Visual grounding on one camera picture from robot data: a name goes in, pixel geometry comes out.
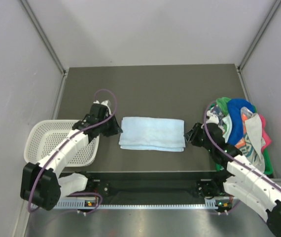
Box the black table front rail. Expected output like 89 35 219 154
69 171 226 198

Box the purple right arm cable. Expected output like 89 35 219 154
203 100 281 215

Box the aluminium frame post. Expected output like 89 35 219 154
19 0 69 77
237 0 281 73

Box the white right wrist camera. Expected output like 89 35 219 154
205 111 219 125

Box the aluminium frame right post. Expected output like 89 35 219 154
237 0 281 73

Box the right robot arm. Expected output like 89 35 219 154
184 123 281 237

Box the white perforated plastic basket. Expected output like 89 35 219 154
24 119 100 167

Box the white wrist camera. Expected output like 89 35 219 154
93 100 111 109
205 111 219 125

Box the pink cloth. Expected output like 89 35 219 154
259 114 272 153

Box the patterned white blue cloth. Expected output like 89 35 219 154
210 104 225 122

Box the slotted grey cable duct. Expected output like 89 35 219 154
54 197 232 209

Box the light blue towel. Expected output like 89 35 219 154
119 117 185 152

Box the green plastic tray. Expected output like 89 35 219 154
208 103 274 175

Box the aluminium frame left post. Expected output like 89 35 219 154
19 0 69 77

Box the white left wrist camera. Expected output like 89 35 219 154
93 100 111 109

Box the royal blue cloth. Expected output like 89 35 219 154
227 98 255 146

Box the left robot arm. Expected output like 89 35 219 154
20 100 122 210

